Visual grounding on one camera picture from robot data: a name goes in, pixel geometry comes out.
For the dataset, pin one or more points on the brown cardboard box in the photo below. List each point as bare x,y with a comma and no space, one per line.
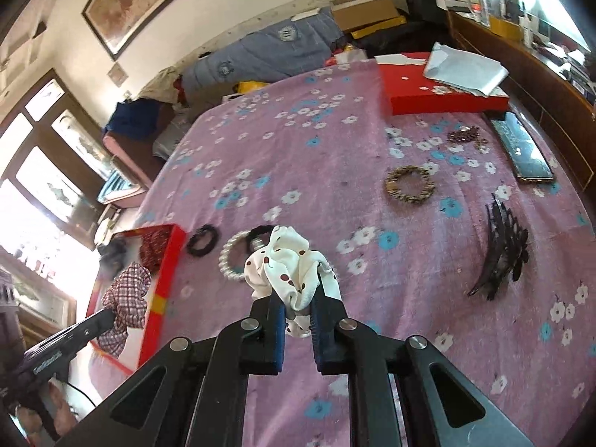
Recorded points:
363,9

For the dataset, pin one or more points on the black bag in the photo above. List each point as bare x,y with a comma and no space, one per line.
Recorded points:
423,2

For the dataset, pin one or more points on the clutter of small shelf bottles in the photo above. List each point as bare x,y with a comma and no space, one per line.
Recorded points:
512,9

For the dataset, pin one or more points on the black scrunchie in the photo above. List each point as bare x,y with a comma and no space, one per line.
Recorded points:
193,247
260,229

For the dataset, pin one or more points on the red box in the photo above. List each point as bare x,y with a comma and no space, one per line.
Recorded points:
165,284

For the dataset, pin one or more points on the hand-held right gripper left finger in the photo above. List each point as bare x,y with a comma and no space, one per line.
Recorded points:
277,330

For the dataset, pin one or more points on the black hair claw clip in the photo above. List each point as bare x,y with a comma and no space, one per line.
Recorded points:
503,247

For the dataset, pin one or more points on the yellow paper bag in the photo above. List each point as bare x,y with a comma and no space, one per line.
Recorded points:
251,87

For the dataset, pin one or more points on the grey-blue patterned bedding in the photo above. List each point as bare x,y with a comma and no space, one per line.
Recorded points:
172,137

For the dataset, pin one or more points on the maroon sofa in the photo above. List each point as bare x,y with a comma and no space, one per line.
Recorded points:
123,158

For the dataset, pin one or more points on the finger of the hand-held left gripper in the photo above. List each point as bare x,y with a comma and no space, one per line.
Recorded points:
93,326

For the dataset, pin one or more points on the dark blue cloth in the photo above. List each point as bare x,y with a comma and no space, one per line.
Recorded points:
130,116

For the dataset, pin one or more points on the white paper sheet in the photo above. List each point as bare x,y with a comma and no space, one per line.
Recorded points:
400,59

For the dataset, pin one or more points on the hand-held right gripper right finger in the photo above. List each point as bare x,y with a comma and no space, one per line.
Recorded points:
320,335

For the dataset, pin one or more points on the brown small hair ornament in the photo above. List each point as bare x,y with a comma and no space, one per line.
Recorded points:
465,137

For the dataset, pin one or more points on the framed wall painting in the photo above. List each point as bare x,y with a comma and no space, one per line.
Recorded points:
135,0

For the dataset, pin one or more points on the wooden glass door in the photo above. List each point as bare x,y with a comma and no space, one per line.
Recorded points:
56,181

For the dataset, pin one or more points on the red box lid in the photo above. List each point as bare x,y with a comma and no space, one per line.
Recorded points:
409,93

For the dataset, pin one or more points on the yellow flat cardboard box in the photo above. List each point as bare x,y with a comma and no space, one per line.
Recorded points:
379,28

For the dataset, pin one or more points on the blue striped sofa cushion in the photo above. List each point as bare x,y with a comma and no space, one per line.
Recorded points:
116,188

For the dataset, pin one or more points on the wall switch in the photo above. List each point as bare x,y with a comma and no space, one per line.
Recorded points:
116,74

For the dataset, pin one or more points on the wooden headboard shelf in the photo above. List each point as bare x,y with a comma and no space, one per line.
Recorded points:
535,74

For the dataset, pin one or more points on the dark fluffy scrunchie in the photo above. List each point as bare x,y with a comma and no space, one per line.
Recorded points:
114,254

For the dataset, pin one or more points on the black smartphone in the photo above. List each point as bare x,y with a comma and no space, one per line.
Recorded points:
524,153

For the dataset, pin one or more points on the white polka-dot scrunchie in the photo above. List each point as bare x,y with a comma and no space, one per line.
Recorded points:
288,260

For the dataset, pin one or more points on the red white plaid scrunchie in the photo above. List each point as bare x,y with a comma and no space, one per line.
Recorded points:
125,298

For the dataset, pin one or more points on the pink floral bedsheet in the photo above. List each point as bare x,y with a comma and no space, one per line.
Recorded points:
326,172

